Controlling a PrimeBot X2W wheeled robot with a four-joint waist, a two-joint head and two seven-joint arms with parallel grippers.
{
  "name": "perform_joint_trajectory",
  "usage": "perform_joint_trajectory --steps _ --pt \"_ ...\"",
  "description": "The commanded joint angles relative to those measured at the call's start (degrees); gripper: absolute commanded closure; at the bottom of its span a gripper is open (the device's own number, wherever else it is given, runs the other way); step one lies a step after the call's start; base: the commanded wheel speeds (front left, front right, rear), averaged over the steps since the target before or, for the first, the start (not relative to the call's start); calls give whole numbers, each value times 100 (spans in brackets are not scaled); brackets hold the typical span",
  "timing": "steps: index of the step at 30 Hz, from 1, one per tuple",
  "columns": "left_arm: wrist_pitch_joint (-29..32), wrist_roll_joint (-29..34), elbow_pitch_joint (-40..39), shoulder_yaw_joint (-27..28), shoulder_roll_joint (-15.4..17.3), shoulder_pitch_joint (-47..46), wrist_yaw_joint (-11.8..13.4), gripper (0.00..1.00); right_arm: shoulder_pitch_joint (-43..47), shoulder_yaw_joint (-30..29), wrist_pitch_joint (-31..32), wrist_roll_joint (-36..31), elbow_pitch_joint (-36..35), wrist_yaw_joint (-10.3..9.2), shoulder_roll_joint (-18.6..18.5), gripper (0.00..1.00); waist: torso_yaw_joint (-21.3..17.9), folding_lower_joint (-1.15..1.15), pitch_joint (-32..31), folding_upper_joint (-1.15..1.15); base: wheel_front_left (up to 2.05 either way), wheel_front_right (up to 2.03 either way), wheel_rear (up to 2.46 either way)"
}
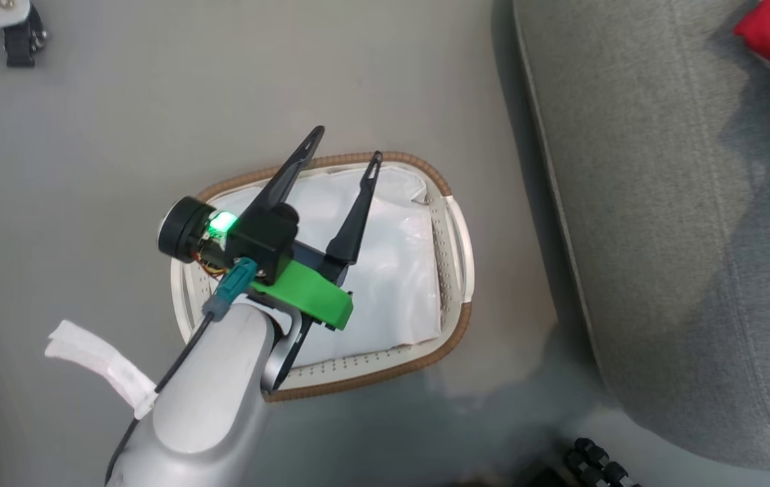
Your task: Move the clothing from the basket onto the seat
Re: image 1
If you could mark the white fabric basket liner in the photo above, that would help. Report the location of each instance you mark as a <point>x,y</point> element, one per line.
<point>398,270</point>

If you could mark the grey fabric sofa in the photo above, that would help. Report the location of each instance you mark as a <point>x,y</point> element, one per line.
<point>648,237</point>

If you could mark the black caster wheel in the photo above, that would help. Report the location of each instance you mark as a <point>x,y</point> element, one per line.
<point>19,44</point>

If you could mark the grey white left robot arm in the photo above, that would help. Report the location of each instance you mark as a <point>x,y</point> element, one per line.
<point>205,406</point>

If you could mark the white wicker-rimmed laundry basket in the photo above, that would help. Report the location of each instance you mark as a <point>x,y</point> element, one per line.
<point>455,250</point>

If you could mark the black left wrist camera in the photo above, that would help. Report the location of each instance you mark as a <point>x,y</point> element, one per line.
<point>178,230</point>

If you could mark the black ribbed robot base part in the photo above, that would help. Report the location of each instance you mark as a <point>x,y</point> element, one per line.
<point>597,463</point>

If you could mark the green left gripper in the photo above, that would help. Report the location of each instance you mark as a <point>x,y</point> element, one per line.
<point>303,294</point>

